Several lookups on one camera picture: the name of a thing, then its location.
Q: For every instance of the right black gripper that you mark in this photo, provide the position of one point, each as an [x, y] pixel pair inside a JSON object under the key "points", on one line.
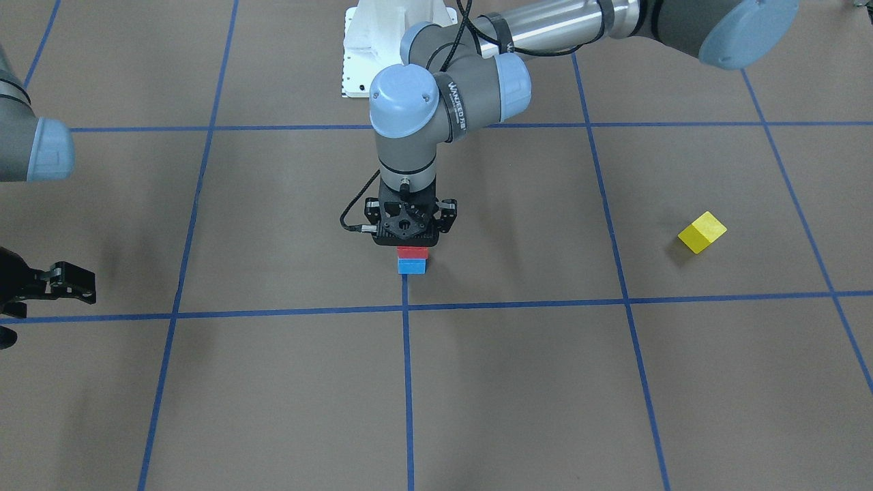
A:
{"points": [[15, 281]]}

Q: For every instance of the red cube block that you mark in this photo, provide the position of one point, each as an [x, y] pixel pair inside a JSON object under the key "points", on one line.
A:
{"points": [[412, 253]]}

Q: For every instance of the blue cube block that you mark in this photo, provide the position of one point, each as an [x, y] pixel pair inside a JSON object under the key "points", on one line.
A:
{"points": [[411, 266]]}

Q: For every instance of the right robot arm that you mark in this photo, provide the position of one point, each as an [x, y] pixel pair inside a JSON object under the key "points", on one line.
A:
{"points": [[32, 149]]}

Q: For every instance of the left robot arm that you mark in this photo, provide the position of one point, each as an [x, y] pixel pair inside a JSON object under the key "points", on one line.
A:
{"points": [[452, 81]]}

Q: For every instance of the yellow cube block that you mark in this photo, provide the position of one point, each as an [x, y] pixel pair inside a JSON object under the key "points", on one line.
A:
{"points": [[702, 232]]}

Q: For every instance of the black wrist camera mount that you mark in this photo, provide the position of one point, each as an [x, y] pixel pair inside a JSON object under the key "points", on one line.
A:
{"points": [[62, 281]]}

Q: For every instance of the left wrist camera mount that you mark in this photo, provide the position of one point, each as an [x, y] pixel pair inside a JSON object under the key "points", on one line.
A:
{"points": [[415, 221]]}

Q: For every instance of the white camera pillar mount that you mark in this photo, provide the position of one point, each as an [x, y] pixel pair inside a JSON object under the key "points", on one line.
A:
{"points": [[373, 33]]}

